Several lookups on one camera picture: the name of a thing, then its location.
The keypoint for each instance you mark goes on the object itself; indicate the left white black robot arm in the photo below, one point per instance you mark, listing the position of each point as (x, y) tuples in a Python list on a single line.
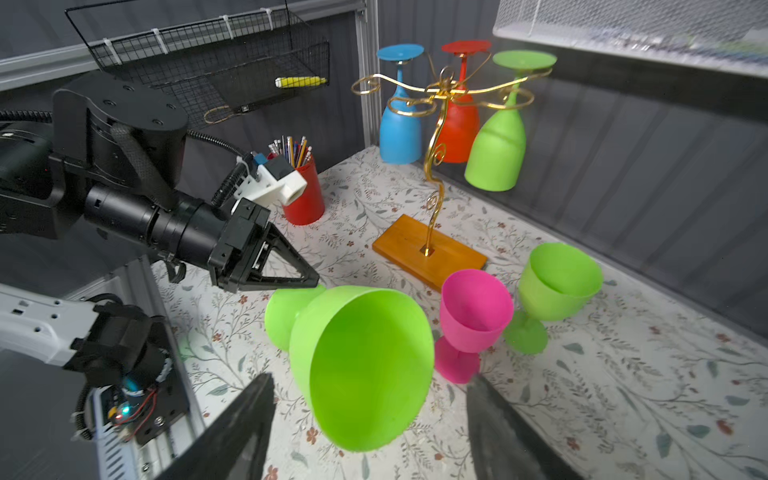
[(110, 152)]

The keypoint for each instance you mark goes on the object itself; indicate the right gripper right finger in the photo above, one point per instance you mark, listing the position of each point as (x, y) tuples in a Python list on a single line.
[(502, 444)]

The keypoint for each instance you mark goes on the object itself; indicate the red wine glass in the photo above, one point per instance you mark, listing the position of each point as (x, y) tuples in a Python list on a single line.
[(462, 119)]

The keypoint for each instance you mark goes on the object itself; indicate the black wire wall basket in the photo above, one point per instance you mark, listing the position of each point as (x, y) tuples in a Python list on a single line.
[(218, 59)]

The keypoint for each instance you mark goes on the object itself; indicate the white wire wall basket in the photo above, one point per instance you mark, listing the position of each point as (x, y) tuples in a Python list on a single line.
[(718, 35)]

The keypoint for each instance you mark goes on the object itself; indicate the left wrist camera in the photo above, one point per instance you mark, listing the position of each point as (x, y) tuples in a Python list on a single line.
[(273, 181)]

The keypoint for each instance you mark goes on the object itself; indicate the red pencil cup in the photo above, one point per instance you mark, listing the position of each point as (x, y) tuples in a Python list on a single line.
[(309, 206)]

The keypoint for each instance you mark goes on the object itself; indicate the pink wine glass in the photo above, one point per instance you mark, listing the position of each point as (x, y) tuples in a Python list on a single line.
[(475, 309)]

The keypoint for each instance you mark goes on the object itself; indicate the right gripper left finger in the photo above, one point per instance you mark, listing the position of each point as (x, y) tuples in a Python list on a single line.
[(235, 446)]

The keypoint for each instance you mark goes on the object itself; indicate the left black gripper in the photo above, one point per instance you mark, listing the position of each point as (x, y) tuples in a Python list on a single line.
[(251, 254)]

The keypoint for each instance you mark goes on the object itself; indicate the wooden base wire glass rack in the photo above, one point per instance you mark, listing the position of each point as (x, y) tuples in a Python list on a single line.
[(418, 248)]

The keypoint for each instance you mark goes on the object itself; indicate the green wine glass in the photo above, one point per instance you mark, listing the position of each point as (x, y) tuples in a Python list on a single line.
[(499, 148), (362, 357), (556, 283)]

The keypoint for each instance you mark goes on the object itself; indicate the blue wine glass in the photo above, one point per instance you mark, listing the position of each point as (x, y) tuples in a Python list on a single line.
[(400, 136)]

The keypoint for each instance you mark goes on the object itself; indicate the yellow marker in black basket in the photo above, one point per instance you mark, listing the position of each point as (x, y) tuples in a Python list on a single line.
[(300, 82)]

